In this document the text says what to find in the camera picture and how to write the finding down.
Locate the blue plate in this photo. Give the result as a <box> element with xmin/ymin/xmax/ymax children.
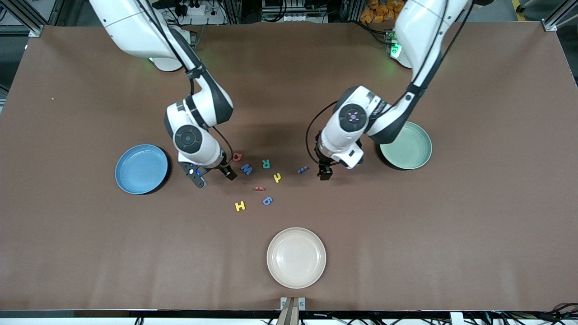
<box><xmin>115</xmin><ymin>144</ymin><xmax>169</xmax><ymax>195</ymax></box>

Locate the green plate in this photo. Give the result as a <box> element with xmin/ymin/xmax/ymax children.
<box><xmin>379</xmin><ymin>121</ymin><xmax>433</xmax><ymax>170</ymax></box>

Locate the cream plate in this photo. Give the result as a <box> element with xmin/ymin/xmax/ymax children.
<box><xmin>266</xmin><ymin>227</ymin><xmax>326</xmax><ymax>289</ymax></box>

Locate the black and white equipment rack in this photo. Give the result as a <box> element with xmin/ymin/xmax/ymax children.
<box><xmin>261</xmin><ymin>0</ymin><xmax>328</xmax><ymax>23</ymax></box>

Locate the white power strip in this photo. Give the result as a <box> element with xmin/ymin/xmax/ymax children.
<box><xmin>174</xmin><ymin>0</ymin><xmax>226</xmax><ymax>25</ymax></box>

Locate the orange packets pile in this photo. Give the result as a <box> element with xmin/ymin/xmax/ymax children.
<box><xmin>360</xmin><ymin>0</ymin><xmax>400</xmax><ymax>24</ymax></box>

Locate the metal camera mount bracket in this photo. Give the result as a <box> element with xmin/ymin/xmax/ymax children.
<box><xmin>280</xmin><ymin>297</ymin><xmax>306</xmax><ymax>325</ymax></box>

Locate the black cable bundle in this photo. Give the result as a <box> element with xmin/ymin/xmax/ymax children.
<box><xmin>490</xmin><ymin>303</ymin><xmax>578</xmax><ymax>325</ymax></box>

